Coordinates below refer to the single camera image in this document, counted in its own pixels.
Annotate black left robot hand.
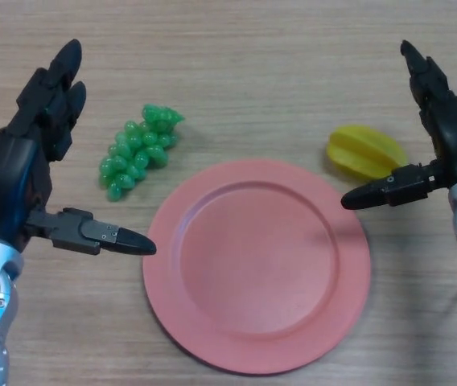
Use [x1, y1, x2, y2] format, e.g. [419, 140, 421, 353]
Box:
[0, 39, 158, 257]

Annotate yellow starfruit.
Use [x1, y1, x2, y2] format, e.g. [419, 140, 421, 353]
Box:
[326, 125, 410, 180]

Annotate green grape bunch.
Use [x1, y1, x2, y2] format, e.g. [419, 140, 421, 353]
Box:
[97, 103, 186, 203]

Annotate pink round plate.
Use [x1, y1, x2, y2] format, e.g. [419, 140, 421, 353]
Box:
[142, 159, 373, 371]

